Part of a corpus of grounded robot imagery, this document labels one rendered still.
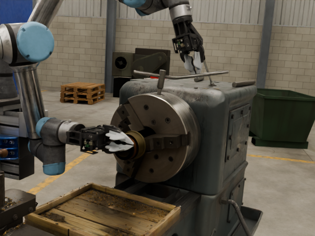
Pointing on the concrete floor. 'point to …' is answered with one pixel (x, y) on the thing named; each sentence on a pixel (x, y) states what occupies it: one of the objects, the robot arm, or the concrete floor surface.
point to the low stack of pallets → (82, 92)
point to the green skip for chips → (281, 118)
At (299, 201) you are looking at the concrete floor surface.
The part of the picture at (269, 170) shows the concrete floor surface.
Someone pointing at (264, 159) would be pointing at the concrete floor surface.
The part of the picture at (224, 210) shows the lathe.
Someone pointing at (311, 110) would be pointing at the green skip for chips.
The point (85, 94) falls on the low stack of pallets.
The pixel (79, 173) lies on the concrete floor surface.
